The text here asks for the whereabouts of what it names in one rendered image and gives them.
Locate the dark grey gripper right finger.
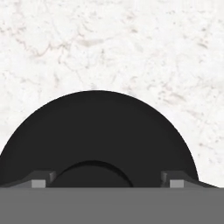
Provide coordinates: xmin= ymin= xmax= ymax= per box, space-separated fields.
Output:
xmin=160 ymin=170 xmax=219 ymax=189

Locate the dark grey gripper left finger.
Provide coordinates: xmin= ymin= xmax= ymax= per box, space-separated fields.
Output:
xmin=0 ymin=170 xmax=58 ymax=189

